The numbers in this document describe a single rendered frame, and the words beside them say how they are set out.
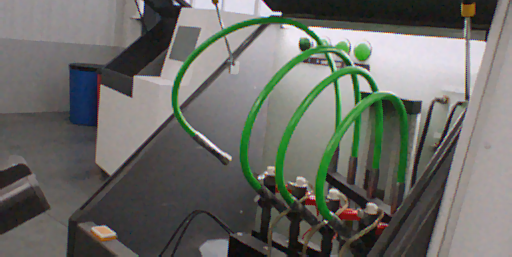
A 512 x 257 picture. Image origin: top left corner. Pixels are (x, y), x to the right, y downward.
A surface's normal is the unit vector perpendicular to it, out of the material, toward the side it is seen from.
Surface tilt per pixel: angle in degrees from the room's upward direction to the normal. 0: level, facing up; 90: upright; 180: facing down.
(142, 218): 90
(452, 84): 90
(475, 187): 76
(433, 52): 90
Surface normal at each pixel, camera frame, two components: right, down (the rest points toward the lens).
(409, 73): -0.73, 0.02
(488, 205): -0.69, -0.22
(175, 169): 0.67, 0.18
